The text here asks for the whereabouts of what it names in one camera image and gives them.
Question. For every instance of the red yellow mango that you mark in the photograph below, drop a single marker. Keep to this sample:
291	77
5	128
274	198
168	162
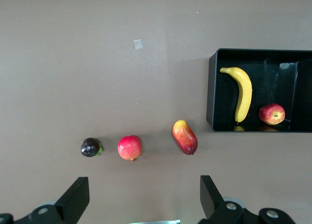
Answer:
184	137

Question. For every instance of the red pomegranate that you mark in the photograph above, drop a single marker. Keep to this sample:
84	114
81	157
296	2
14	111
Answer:
129	147

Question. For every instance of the yellow banana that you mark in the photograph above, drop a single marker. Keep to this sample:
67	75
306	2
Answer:
243	92

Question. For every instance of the red yellow apple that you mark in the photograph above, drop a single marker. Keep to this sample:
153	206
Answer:
271	114

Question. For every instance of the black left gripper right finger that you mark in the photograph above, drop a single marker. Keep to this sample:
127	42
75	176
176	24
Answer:
212	199

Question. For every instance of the small grey tape piece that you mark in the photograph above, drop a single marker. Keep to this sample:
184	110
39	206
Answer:
138	44

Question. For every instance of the black plastic box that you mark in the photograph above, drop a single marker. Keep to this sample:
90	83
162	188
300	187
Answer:
210	99

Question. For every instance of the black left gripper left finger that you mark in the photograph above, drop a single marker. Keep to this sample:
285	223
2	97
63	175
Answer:
70	202

